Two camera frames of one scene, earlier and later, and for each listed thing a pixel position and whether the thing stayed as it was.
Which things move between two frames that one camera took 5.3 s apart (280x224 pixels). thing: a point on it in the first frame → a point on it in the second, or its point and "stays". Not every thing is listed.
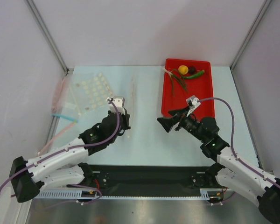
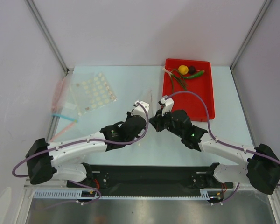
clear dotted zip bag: [132, 103] → [143, 112]
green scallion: [175, 73] stays
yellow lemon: [183, 69] stays
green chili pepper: [194, 75] stays
